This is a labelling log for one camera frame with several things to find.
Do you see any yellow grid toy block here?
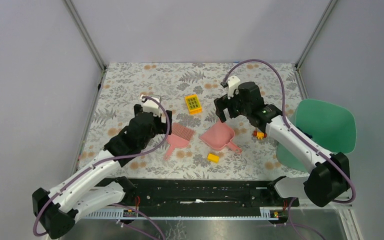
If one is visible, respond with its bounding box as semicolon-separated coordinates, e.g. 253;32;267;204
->
184;94;202;115

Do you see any pink dustpan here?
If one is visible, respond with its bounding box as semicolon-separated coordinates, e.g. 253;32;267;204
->
199;121;242;155

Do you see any pink hand brush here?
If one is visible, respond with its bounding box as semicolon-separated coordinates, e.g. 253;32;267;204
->
163;123;195;161

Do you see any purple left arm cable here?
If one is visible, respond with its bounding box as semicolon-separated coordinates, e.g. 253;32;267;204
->
32;96;171;240

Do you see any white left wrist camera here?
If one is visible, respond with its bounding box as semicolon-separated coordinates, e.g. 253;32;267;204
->
140;94;162;117

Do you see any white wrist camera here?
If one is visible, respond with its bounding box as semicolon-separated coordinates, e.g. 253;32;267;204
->
220;75;241;99
140;94;162;117

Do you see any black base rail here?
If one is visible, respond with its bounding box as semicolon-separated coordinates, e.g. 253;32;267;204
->
90;177;315;218

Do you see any green trash bin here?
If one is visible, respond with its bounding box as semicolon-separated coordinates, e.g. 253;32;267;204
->
283;99;357;154

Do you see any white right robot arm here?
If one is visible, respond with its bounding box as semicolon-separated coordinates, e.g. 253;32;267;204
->
214;82;355;207

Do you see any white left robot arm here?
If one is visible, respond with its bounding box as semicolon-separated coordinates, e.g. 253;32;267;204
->
32;100;173;240

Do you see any floral table mat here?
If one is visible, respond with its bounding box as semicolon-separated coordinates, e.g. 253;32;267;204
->
77;62;306;180

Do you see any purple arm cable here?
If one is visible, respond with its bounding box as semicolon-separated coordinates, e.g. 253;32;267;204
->
32;96;171;240
221;58;357;240

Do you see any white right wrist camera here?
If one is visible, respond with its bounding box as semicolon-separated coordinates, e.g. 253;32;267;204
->
220;75;241;99

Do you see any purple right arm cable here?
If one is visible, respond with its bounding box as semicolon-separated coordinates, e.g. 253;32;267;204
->
221;58;357;240

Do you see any small yellow block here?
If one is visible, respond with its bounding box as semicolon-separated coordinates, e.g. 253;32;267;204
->
207;153;220;163

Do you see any toy brick car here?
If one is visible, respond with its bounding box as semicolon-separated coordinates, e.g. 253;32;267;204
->
252;130;267;140

